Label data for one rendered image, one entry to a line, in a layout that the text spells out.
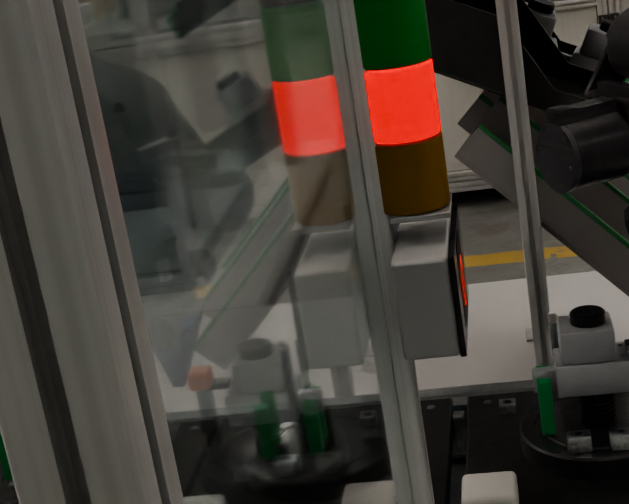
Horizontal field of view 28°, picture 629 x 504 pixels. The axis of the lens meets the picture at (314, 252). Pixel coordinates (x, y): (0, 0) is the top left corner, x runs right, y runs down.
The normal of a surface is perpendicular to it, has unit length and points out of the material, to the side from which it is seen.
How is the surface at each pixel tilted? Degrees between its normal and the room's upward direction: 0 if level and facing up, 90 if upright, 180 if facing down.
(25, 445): 90
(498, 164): 90
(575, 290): 0
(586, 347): 90
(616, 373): 90
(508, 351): 0
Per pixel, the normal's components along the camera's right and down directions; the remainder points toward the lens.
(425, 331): -0.13, 0.32
